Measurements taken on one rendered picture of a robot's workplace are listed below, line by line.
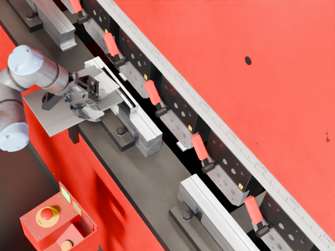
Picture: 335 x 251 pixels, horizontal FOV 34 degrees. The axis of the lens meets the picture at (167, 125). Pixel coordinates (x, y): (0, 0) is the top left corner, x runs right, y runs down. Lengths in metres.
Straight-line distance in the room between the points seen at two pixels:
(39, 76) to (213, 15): 0.50
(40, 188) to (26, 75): 1.43
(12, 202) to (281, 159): 1.82
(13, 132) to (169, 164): 0.63
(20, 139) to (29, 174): 1.47
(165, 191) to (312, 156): 0.77
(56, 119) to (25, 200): 1.06
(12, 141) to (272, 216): 0.63
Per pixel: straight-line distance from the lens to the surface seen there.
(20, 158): 2.85
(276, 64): 0.99
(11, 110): 1.35
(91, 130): 1.83
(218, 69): 1.14
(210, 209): 1.59
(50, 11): 2.08
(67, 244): 1.79
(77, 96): 1.49
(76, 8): 1.62
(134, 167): 1.75
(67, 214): 1.78
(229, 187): 1.34
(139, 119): 1.74
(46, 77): 1.39
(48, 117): 1.71
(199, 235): 1.62
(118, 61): 1.50
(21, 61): 1.35
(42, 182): 2.75
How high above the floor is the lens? 2.36
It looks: 53 degrees down
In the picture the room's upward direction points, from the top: 8 degrees clockwise
